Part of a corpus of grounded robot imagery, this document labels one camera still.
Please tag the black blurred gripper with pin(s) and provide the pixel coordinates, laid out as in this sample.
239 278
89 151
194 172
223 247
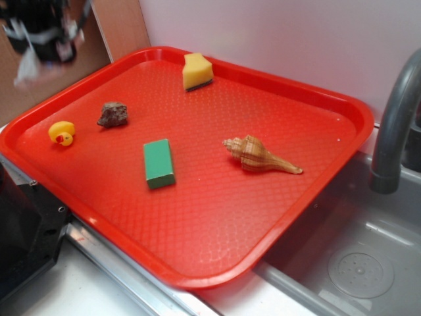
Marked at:
44 26

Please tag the white paper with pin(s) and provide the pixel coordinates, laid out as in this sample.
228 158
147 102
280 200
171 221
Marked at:
28 70

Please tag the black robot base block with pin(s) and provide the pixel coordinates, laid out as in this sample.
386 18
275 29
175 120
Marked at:
33 223

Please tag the brown cardboard panel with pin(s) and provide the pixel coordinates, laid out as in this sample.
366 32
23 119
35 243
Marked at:
91 56

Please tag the light wooden board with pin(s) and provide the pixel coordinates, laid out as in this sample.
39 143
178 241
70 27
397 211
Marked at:
122 26

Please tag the yellow rubber duck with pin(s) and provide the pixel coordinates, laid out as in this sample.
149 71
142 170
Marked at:
62 132

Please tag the brown rock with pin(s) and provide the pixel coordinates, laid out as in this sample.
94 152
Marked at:
113 114

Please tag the yellow sponge with dark pad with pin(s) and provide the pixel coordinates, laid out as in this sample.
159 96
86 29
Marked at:
197 71

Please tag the green rectangular block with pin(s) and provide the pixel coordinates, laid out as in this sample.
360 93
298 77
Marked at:
159 167

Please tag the red plastic tray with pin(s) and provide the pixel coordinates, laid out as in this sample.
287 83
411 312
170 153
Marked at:
218 219

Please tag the brown striped conch shell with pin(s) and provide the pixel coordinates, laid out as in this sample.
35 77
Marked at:
254 157

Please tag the grey curved faucet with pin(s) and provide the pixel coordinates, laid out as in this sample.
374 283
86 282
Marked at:
398 141

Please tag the grey plastic sink basin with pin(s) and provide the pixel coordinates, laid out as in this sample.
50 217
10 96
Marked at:
352 251

